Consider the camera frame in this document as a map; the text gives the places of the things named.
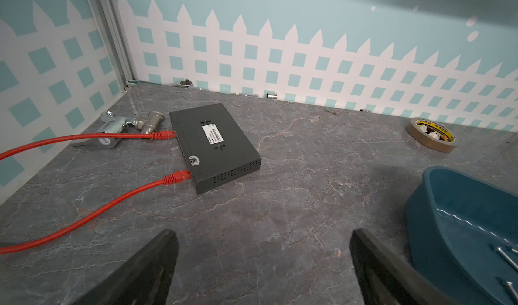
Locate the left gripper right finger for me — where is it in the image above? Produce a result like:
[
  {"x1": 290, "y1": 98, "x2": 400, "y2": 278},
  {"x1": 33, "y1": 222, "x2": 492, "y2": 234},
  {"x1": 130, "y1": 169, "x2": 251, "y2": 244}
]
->
[{"x1": 349, "y1": 228, "x2": 455, "y2": 304}]

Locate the red cable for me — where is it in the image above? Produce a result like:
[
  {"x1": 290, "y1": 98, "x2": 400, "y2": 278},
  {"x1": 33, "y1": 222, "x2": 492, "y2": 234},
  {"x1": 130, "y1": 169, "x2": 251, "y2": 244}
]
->
[{"x1": 0, "y1": 130, "x2": 193, "y2": 256}]

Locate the silver metal bracket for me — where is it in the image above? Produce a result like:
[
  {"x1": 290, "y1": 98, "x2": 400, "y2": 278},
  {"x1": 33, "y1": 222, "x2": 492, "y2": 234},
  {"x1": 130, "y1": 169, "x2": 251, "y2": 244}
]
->
[{"x1": 70, "y1": 111, "x2": 165, "y2": 149}]

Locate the black power adapter box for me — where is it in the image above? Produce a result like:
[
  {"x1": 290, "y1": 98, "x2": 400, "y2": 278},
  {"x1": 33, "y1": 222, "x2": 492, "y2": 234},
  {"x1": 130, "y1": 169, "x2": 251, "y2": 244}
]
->
[{"x1": 169, "y1": 104, "x2": 262, "y2": 194}]

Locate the teal plastic storage box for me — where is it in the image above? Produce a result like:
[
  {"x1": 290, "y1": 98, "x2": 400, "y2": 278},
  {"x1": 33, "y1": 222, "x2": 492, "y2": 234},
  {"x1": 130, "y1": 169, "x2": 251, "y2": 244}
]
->
[{"x1": 405, "y1": 166, "x2": 517, "y2": 304}]

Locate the brown tape roll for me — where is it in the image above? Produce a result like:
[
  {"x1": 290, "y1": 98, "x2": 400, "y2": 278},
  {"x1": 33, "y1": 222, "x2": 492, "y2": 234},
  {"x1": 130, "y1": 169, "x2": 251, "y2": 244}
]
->
[{"x1": 405, "y1": 118, "x2": 458, "y2": 153}]

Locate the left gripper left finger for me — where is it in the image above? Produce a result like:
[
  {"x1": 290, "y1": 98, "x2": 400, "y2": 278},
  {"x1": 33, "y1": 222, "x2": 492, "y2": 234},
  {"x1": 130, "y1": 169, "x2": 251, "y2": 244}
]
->
[{"x1": 74, "y1": 229, "x2": 179, "y2": 304}]

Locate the small metal wall fitting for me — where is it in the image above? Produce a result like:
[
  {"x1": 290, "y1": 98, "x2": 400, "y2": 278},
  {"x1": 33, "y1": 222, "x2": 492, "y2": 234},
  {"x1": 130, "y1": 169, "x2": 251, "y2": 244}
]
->
[{"x1": 179, "y1": 78, "x2": 192, "y2": 87}]

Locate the silver screw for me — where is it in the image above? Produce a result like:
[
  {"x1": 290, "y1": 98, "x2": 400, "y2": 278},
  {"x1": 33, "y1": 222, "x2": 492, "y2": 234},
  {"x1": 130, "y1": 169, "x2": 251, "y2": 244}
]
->
[
  {"x1": 491, "y1": 246, "x2": 518, "y2": 271},
  {"x1": 500, "y1": 279, "x2": 518, "y2": 304}
]

